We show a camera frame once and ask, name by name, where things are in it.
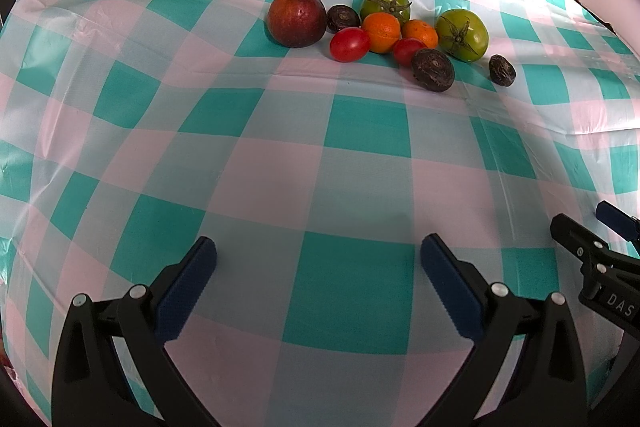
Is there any green tomato front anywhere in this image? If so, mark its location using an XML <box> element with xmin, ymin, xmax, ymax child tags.
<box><xmin>435</xmin><ymin>9</ymin><xmax>489</xmax><ymax>63</ymax></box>

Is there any green tomato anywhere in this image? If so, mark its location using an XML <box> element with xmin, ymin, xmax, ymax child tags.
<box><xmin>435</xmin><ymin>9</ymin><xmax>489</xmax><ymax>63</ymax></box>
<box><xmin>360</xmin><ymin>0</ymin><xmax>412</xmax><ymax>25</ymax></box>

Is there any orange tangerine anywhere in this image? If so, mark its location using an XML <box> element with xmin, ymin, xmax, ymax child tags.
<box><xmin>401</xmin><ymin>20</ymin><xmax>438</xmax><ymax>49</ymax></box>
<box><xmin>361</xmin><ymin>12</ymin><xmax>401</xmax><ymax>54</ymax></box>

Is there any dark passion fruit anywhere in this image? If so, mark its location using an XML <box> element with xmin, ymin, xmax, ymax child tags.
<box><xmin>326</xmin><ymin>4</ymin><xmax>361</xmax><ymax>34</ymax></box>
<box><xmin>489</xmin><ymin>54</ymin><xmax>516</xmax><ymax>87</ymax></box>
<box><xmin>411</xmin><ymin>48</ymin><xmax>454</xmax><ymax>92</ymax></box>

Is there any red tomato right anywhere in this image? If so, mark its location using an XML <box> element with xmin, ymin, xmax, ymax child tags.
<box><xmin>392</xmin><ymin>38</ymin><xmax>426</xmax><ymax>67</ymax></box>

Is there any red tomato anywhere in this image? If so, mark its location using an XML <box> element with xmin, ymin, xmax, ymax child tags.
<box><xmin>329</xmin><ymin>27</ymin><xmax>371</xmax><ymax>63</ymax></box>
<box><xmin>392</xmin><ymin>38</ymin><xmax>426</xmax><ymax>67</ymax></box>

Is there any red tomato left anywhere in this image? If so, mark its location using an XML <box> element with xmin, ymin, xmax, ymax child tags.
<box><xmin>329</xmin><ymin>27</ymin><xmax>371</xmax><ymax>63</ymax></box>

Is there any red apple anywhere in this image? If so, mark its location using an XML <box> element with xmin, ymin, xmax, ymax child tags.
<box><xmin>266</xmin><ymin>0</ymin><xmax>326</xmax><ymax>48</ymax></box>

